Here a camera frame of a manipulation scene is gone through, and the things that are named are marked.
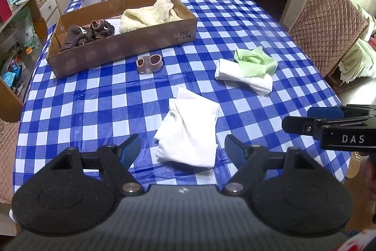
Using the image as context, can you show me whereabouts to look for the cream fluffy towel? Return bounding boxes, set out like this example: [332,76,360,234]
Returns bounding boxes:
[119,0,180,33]

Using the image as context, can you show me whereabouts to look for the green white plastic bag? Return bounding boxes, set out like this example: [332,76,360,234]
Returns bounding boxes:
[20,8,40,47]

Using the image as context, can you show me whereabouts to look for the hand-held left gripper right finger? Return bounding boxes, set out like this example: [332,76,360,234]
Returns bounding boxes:
[223,134,316,196]

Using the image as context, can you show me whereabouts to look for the green cloth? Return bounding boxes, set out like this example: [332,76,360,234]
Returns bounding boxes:
[233,47,278,75]

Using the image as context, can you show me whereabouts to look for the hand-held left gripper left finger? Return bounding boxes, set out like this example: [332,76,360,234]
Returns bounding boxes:
[51,133,144,196]

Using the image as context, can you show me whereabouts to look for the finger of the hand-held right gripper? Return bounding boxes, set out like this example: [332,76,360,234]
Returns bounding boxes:
[307,105,376,119]
[281,116,325,135]

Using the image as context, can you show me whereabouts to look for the small white towel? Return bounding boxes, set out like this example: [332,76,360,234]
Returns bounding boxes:
[214,59,274,96]

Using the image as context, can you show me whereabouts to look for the quilted chair cover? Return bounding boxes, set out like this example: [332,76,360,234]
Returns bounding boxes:
[0,119,21,204]
[288,0,369,93]

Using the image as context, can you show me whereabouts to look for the white lace cloth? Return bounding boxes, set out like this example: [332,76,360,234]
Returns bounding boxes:
[338,4,376,84]

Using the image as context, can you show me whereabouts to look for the wooden shelf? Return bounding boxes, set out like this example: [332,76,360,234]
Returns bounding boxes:
[0,0,63,122]

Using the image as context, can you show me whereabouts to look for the red container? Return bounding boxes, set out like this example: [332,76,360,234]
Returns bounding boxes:
[0,0,13,23]

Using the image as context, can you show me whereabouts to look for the white drawer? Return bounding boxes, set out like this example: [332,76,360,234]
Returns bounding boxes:
[38,0,61,31]

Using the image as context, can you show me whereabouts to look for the blue packet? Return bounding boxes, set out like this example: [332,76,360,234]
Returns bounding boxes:
[1,64,22,88]

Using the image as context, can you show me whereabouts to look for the cardboard box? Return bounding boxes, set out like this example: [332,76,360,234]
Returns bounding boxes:
[46,0,198,79]

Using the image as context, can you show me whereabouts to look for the blue white checkered tablecloth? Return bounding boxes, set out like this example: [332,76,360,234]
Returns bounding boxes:
[13,0,353,201]

